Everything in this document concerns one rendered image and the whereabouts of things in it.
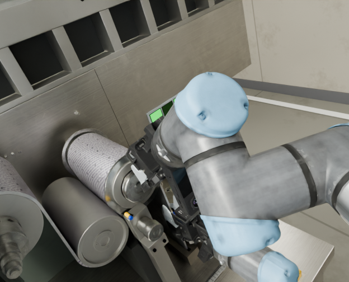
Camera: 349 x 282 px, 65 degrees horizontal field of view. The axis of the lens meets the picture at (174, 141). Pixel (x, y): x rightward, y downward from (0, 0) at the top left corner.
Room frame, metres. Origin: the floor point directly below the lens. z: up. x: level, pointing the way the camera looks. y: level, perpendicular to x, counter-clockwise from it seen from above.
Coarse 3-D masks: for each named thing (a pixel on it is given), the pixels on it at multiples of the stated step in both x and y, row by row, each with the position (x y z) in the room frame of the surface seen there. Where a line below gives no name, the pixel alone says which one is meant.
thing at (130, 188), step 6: (126, 174) 0.49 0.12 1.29; (132, 174) 0.49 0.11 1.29; (126, 180) 0.48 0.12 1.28; (132, 180) 0.48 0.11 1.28; (138, 180) 0.49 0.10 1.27; (126, 186) 0.47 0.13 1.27; (132, 186) 0.48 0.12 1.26; (138, 186) 0.48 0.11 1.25; (126, 192) 0.47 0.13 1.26; (132, 192) 0.47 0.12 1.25; (138, 192) 0.48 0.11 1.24; (144, 192) 0.49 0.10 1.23; (126, 198) 0.47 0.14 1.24; (132, 198) 0.47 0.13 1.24; (138, 198) 0.48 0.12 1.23; (144, 198) 0.48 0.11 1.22
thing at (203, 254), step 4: (204, 240) 0.42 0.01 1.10; (204, 244) 0.41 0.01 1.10; (200, 248) 0.43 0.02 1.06; (204, 248) 0.41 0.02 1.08; (200, 252) 0.43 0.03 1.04; (204, 252) 0.42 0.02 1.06; (208, 252) 0.40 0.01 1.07; (200, 256) 0.44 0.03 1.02; (204, 256) 0.42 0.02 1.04; (208, 256) 0.42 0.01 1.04; (212, 256) 0.43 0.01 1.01; (204, 260) 0.43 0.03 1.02; (208, 260) 0.43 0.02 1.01
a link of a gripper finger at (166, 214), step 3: (162, 207) 0.56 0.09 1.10; (165, 207) 0.51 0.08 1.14; (162, 210) 0.55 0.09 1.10; (165, 210) 0.52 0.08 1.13; (168, 210) 0.51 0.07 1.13; (162, 213) 0.54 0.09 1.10; (165, 213) 0.53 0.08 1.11; (168, 213) 0.51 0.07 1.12; (165, 216) 0.53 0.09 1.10; (168, 216) 0.51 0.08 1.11; (171, 216) 0.50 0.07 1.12; (165, 219) 0.52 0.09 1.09; (168, 219) 0.51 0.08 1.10; (171, 219) 0.51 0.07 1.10; (171, 222) 0.50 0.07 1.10; (174, 225) 0.49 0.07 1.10; (177, 225) 0.48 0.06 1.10
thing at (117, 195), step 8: (120, 168) 0.49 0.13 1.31; (128, 168) 0.50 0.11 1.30; (120, 176) 0.48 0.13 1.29; (112, 184) 0.48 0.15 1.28; (120, 184) 0.48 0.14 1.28; (112, 192) 0.47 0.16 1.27; (120, 192) 0.48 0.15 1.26; (152, 192) 0.51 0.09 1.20; (120, 200) 0.47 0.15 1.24; (128, 200) 0.48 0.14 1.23; (144, 200) 0.50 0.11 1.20
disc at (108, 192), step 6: (132, 156) 0.51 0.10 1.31; (120, 162) 0.50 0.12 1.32; (126, 162) 0.50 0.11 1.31; (114, 168) 0.49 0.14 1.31; (108, 174) 0.48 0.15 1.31; (114, 174) 0.48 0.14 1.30; (108, 180) 0.48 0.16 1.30; (108, 186) 0.47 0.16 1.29; (156, 186) 0.52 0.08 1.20; (108, 192) 0.47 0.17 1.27; (156, 192) 0.52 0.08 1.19; (108, 198) 0.47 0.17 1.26; (150, 198) 0.51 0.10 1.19; (108, 204) 0.46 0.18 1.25; (114, 204) 0.47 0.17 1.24; (144, 204) 0.50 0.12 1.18; (114, 210) 0.47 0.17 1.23; (120, 210) 0.47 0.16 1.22; (126, 210) 0.48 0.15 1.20
